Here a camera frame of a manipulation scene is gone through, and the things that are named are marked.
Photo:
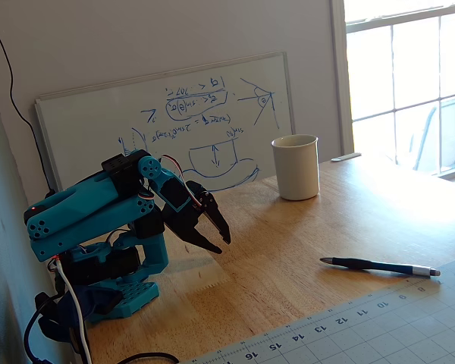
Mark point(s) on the whiteboard with blue writing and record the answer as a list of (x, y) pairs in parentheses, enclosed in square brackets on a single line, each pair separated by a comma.
[(98, 121)]

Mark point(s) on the dark blue pen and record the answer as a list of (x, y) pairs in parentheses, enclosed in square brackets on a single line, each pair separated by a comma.
[(364, 264)]

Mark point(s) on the white framed window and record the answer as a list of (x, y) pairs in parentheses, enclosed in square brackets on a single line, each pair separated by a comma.
[(392, 68)]

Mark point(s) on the flat white stick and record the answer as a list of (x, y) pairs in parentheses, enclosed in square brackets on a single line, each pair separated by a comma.
[(345, 157)]

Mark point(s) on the grey gridded cutting mat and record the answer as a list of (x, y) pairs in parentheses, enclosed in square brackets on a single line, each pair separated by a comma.
[(383, 330)]

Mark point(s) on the dark blue clamp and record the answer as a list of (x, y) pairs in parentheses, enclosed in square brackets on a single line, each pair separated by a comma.
[(96, 299)]

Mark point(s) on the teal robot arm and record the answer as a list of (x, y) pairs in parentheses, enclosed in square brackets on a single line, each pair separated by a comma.
[(83, 197)]

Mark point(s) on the white ceramic mug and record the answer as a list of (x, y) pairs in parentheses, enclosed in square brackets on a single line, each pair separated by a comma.
[(295, 170)]

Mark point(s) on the outdoor chair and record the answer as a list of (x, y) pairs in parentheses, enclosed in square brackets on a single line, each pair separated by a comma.
[(453, 129)]

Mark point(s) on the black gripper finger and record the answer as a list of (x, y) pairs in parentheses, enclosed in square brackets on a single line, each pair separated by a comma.
[(214, 212), (201, 239)]

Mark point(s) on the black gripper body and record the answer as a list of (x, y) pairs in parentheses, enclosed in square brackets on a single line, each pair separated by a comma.
[(192, 224)]

